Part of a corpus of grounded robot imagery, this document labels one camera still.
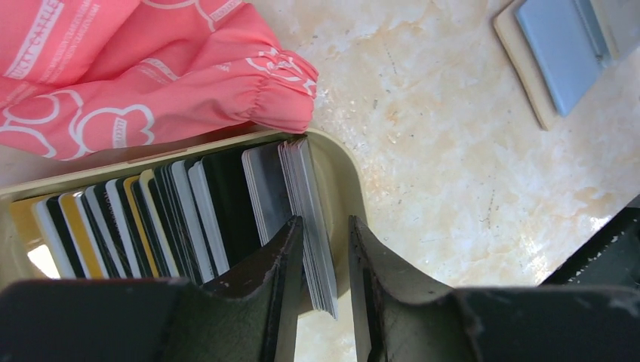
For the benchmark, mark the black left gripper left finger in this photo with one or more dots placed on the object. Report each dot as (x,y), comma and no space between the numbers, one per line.
(247,314)

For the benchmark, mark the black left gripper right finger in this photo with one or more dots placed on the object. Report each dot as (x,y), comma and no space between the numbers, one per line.
(402,314)

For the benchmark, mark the gold card tin box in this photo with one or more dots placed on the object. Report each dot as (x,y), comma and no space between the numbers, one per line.
(339,188)

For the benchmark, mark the beige blue card holder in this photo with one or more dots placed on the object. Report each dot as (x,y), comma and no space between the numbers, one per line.
(559,49)

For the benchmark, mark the cards in tin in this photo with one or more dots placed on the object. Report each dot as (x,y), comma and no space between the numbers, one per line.
(195,217)

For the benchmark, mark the pink patterned cloth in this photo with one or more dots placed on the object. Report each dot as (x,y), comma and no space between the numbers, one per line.
(79,77)

